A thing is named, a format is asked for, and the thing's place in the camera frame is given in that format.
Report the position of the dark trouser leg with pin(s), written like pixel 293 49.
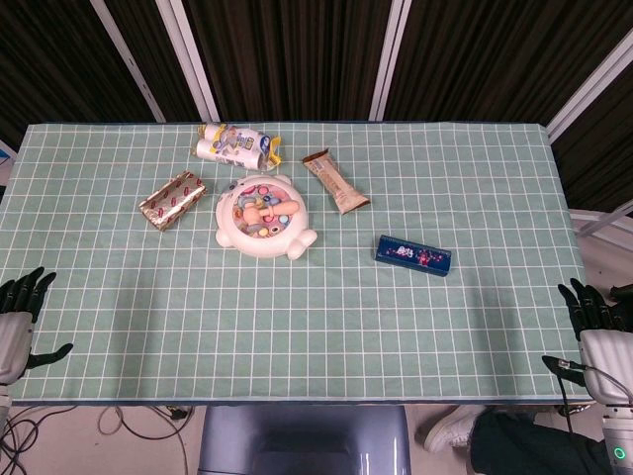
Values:
pixel 529 445

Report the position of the white low frame bar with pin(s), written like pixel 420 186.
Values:
pixel 601 220

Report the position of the green white checked tablecloth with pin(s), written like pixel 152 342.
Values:
pixel 297 321

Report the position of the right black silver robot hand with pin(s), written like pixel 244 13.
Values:
pixel 605 356

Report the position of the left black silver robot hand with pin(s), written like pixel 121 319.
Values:
pixel 15 341

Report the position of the white aluminium frame post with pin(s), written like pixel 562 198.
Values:
pixel 388 59
pixel 588 94
pixel 128 59
pixel 190 59

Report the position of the gold foil snack pack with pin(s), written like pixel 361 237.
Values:
pixel 170 203

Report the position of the small black side object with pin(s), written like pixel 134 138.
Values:
pixel 622 293

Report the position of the white sneaker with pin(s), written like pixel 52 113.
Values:
pixel 450 430

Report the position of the white blue box corner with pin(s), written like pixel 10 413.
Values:
pixel 6 156

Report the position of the pink toy hammer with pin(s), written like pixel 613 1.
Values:
pixel 277 210

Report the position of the black floor plug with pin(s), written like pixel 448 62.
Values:
pixel 177 413

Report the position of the brown snack bar wrapper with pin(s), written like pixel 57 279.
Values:
pixel 336 185

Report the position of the white animal-shaped toy game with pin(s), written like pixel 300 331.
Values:
pixel 257 245

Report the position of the blue glasses case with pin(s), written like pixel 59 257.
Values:
pixel 413 255

